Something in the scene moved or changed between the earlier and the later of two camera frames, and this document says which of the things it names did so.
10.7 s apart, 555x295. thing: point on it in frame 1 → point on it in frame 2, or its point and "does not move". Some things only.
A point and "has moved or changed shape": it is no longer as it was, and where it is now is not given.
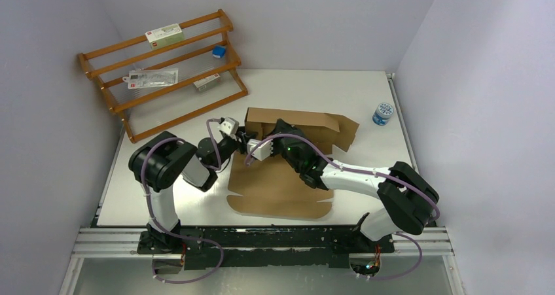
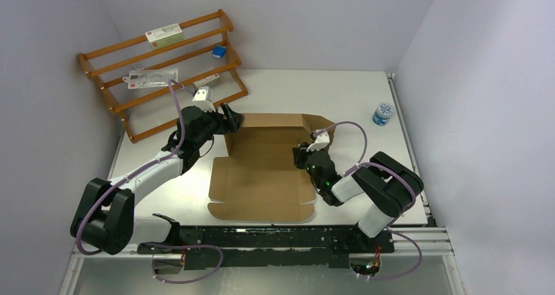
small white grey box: [207, 82] does not move
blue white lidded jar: [383, 112] does not move
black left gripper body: [228, 146] → [209, 119]
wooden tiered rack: [159, 78] does not move
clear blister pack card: [144, 78] does not move
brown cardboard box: [272, 190] has moved or changed shape
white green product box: [164, 36] does not move
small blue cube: [218, 51] does not move
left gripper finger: [251, 135] → [224, 126]
